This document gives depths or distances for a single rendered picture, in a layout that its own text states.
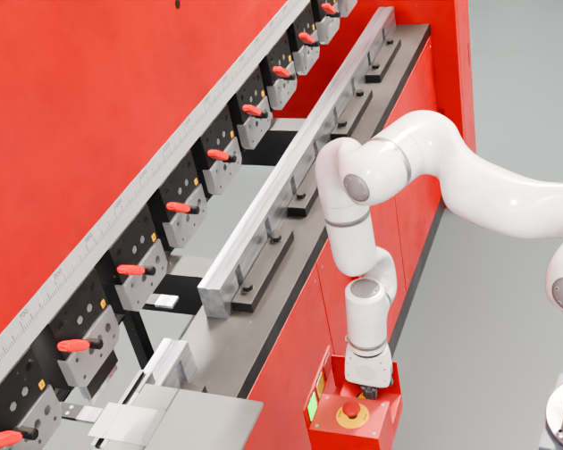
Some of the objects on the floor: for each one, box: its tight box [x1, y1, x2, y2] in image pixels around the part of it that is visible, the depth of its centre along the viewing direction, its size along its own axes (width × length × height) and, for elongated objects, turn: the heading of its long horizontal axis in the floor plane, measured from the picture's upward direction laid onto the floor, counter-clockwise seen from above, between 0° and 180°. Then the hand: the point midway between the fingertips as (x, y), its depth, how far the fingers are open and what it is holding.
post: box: [122, 311, 155, 371], centre depth 265 cm, size 5×5×200 cm
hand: (370, 392), depth 192 cm, fingers closed
